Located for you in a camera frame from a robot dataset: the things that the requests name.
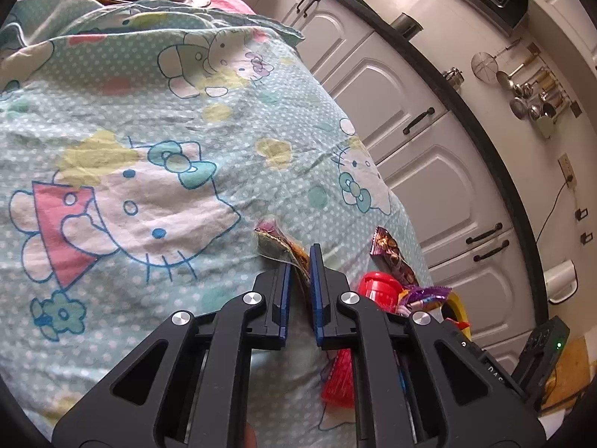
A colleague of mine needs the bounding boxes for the cartoon cat printed blanket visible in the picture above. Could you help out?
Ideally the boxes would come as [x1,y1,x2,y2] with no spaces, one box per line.
[0,0,437,448]

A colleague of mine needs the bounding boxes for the purple snack wrapper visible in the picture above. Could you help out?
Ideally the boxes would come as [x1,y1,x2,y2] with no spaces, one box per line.
[401,284,451,313]

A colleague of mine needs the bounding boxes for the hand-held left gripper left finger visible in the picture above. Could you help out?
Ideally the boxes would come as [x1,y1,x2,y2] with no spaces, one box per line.
[51,261,294,448]

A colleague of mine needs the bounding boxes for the small red plastic bag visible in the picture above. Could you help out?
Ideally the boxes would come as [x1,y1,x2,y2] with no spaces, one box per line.
[321,348,357,408]

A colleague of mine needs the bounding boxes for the white wall cabinets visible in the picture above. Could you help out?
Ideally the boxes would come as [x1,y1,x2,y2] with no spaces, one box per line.
[527,0,597,71]

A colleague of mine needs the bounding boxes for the black kettle cable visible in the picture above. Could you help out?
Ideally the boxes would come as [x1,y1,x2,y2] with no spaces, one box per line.
[534,175,572,243]

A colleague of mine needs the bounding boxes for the black kitchen countertop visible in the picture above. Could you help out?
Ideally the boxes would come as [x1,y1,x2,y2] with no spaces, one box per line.
[271,0,548,323]

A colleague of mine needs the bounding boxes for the metal utensil rail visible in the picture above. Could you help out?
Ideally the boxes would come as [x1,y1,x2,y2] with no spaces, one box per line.
[529,43,584,117]

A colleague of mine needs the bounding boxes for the clear snack wrapper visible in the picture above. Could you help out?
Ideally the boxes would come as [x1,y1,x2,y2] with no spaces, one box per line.
[253,218,312,297]

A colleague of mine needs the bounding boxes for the row of hanging kitchen utensils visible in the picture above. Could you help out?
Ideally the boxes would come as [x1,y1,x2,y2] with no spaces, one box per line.
[471,40,576,140]

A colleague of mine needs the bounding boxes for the white base cabinets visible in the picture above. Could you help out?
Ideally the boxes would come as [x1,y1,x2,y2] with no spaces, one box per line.
[56,0,546,369]

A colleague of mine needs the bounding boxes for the white electric kettle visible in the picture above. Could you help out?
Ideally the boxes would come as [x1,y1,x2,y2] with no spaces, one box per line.
[543,259,579,305]

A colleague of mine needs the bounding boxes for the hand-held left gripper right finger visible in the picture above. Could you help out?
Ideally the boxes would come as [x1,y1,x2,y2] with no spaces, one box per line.
[309,243,547,448]

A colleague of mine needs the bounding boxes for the dark patterned snack wrapper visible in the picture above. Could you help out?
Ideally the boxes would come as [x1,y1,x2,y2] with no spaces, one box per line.
[371,226,421,290]

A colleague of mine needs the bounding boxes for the dark metal pot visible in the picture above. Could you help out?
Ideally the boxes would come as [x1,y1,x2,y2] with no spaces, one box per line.
[389,13,423,40]

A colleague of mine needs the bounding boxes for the yellow rim waste bin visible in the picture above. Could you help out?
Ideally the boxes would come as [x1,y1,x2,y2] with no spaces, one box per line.
[438,294,473,343]

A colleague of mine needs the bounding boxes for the yellow wooden board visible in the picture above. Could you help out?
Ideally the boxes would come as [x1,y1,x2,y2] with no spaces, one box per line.
[546,336,593,411]

